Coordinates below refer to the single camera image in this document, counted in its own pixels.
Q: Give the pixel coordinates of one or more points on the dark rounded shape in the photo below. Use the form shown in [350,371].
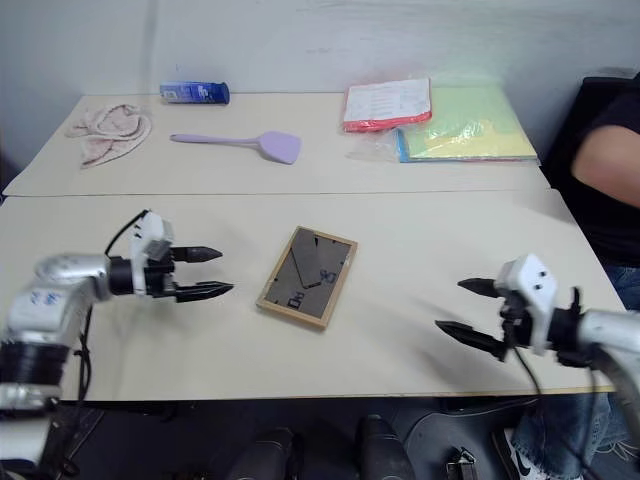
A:
[382,450]
[265,457]

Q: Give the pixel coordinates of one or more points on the wooden picture frame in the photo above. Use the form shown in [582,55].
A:
[305,280]

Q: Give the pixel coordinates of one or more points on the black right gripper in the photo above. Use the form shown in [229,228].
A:
[515,325]

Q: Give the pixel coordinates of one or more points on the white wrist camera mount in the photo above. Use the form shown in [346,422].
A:
[147,234]
[531,280]

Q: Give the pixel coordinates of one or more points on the red paper pack in plastic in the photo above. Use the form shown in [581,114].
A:
[385,105]

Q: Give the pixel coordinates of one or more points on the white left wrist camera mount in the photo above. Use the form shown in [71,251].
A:
[147,234]

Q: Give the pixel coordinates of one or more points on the purple silicone spatula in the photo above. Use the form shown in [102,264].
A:
[282,146]

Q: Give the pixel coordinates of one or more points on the dark round base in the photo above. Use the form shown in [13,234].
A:
[450,430]

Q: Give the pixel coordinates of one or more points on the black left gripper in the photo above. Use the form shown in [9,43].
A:
[161,280]

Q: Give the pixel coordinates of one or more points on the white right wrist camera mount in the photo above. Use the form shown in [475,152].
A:
[531,280]

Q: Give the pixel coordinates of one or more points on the person's bare forearm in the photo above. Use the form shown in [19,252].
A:
[607,157]

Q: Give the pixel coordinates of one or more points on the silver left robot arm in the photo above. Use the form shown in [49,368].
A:
[60,295]

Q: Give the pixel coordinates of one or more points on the blue cylindrical can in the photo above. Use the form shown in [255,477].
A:
[195,93]

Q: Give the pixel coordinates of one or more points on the black white sneaker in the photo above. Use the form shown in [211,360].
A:
[522,460]

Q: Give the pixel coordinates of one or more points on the person in black shirt, jeans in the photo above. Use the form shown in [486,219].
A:
[612,225]

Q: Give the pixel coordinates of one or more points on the green yellow blue paper pack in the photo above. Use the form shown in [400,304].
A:
[465,135]

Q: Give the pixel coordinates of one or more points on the pink white crumpled towel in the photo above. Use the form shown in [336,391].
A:
[110,130]

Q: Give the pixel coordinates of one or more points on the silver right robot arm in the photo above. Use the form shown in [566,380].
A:
[607,330]

